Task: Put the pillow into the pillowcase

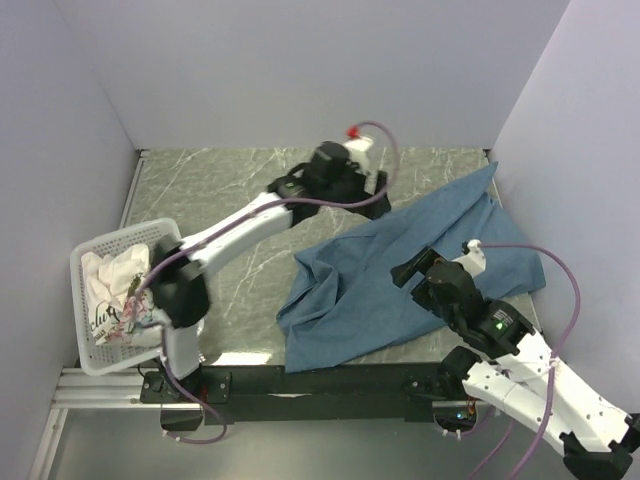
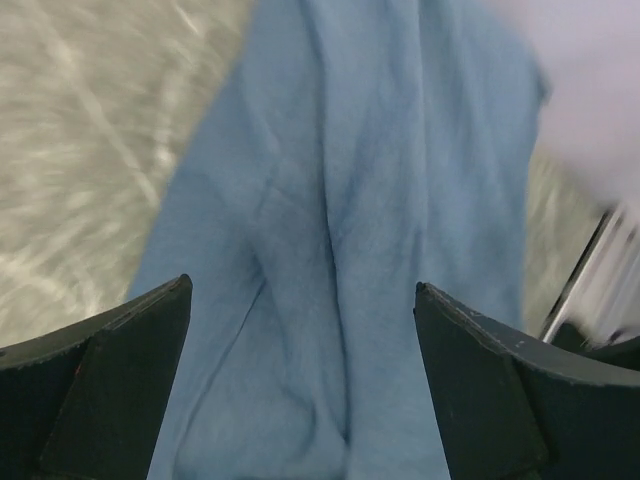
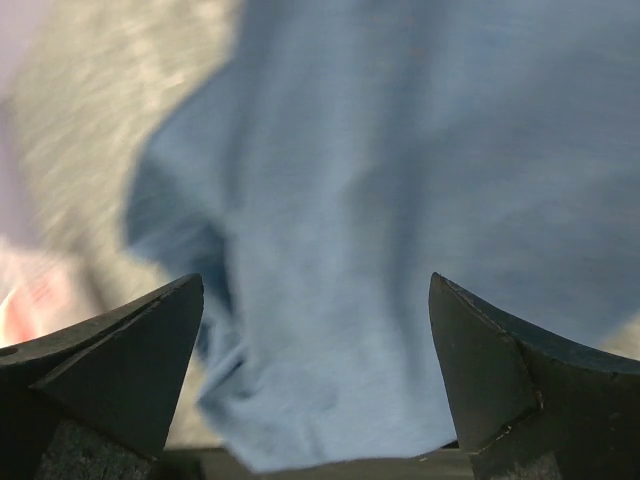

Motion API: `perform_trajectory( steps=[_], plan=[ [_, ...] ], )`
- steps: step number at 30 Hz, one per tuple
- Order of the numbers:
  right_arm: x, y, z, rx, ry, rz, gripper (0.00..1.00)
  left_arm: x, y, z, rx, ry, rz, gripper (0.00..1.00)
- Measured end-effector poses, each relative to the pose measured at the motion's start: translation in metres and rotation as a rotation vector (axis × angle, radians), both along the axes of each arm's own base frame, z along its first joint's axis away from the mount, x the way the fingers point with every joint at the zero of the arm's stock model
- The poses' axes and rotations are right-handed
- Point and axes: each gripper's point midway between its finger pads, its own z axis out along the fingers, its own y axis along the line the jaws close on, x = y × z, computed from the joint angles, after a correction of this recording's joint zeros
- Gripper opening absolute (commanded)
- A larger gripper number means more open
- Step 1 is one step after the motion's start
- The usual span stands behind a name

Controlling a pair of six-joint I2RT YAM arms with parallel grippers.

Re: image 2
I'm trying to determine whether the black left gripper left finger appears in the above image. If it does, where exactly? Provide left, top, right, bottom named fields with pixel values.
left=1, top=275, right=192, bottom=480

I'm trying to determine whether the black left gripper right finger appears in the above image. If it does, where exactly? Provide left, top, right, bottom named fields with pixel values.
left=414, top=283, right=639, bottom=479

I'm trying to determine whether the blue fabric pillowcase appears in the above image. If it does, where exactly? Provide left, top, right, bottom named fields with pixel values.
left=131, top=1, right=544, bottom=479

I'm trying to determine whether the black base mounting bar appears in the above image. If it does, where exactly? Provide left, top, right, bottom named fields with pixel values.
left=551, top=322, right=639, bottom=371

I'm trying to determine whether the aluminium frame rail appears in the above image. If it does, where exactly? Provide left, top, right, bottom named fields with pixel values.
left=540, top=207, right=639, bottom=346

